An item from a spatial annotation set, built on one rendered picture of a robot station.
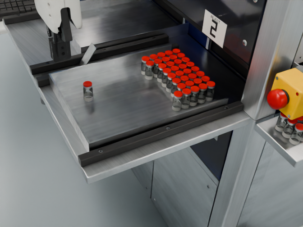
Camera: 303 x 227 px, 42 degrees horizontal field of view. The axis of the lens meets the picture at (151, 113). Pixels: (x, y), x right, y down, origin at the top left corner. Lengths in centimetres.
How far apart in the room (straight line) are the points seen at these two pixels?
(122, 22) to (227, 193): 60
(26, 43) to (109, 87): 32
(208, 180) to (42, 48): 61
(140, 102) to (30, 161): 118
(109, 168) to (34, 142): 136
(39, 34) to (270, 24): 68
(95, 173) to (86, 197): 107
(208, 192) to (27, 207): 91
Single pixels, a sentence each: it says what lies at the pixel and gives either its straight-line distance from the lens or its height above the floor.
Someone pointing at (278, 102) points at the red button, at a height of 100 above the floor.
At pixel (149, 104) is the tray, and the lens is 91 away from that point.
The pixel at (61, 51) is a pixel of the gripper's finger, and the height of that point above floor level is 111.
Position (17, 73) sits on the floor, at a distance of 262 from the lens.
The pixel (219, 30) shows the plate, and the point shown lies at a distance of 94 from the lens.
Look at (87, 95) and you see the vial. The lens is 91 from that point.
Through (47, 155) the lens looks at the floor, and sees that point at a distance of 203.
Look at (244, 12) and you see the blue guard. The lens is 86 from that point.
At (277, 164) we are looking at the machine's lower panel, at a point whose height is 66.
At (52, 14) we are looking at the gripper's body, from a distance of 61.
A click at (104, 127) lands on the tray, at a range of 85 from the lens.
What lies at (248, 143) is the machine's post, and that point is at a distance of 97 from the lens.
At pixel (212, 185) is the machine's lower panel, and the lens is 119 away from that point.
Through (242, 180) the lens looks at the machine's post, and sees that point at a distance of 108.
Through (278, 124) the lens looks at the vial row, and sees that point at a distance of 90.
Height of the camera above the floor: 146
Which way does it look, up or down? 41 degrees down
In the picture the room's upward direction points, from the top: 4 degrees clockwise
